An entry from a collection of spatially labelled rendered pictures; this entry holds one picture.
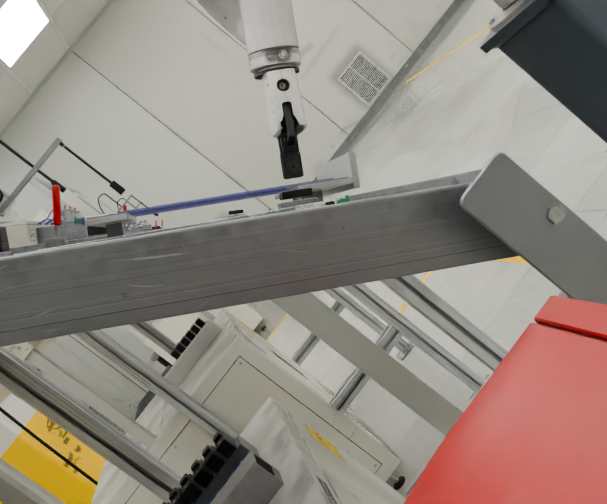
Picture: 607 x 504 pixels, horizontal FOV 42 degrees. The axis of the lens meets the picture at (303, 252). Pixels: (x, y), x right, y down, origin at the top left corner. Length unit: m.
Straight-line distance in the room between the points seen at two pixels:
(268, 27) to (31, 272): 0.79
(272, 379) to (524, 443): 1.84
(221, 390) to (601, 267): 1.56
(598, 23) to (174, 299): 0.90
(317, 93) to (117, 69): 2.18
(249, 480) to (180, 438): 1.14
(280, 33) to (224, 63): 7.58
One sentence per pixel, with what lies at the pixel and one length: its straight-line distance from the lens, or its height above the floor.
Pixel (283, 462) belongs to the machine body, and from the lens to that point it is 1.02.
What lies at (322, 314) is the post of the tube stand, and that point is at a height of 0.58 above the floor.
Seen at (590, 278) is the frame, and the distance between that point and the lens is 0.61.
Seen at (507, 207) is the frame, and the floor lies 0.73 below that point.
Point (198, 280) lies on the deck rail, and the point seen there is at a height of 0.87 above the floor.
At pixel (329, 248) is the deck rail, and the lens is 0.59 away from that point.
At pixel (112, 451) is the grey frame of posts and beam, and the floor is 0.77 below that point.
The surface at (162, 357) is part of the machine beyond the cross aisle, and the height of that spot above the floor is 0.45.
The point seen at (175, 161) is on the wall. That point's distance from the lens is 8.70.
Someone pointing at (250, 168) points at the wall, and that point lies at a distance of 8.72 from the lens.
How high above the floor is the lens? 0.90
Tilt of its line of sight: 8 degrees down
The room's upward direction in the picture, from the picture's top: 52 degrees counter-clockwise
